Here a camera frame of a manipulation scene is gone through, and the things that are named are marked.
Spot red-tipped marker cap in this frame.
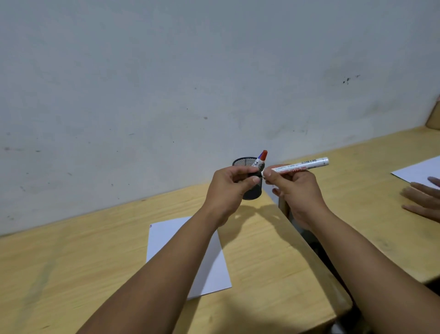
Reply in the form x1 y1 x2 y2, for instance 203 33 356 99
252 150 268 171

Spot tan cardboard box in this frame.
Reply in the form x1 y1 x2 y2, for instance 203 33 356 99
426 96 440 131

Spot white paper sheet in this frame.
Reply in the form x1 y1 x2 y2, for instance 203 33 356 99
146 216 232 300
391 156 440 190

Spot person's left hand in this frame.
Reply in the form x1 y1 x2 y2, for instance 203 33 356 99
201 165 261 228

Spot white marker pen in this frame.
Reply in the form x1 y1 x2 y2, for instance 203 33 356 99
263 157 330 177

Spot black mesh pen holder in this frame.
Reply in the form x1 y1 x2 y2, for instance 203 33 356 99
232 157 264 201

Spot person's right hand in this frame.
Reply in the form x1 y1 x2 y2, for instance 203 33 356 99
263 165 330 231

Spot person's right forearm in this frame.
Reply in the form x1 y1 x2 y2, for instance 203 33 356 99
304 207 440 334

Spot person's left forearm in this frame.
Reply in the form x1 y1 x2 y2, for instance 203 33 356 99
76 206 222 334

